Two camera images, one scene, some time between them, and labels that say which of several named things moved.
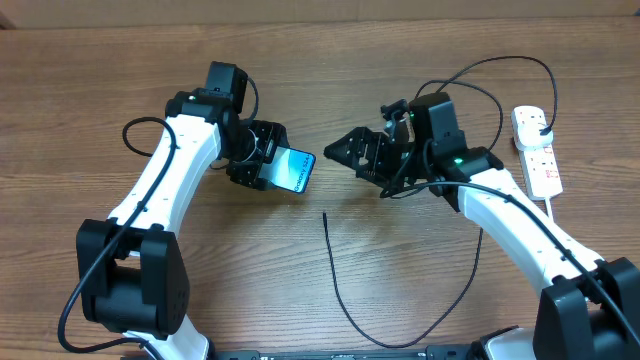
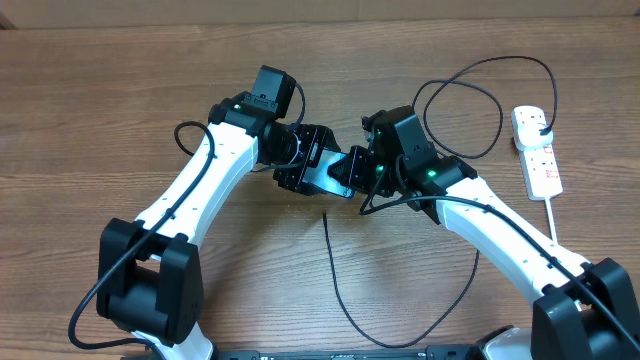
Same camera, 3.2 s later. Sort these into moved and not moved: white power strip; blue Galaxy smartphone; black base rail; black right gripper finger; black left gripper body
Moved: black right gripper finger; black left gripper body; blue Galaxy smartphone
Not moved: black base rail; white power strip
